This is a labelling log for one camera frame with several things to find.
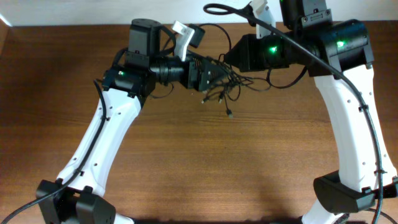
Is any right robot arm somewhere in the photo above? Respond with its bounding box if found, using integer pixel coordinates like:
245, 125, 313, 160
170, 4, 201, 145
224, 1, 397, 223

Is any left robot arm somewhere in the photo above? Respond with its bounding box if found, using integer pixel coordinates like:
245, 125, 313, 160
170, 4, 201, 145
36, 19, 226, 223

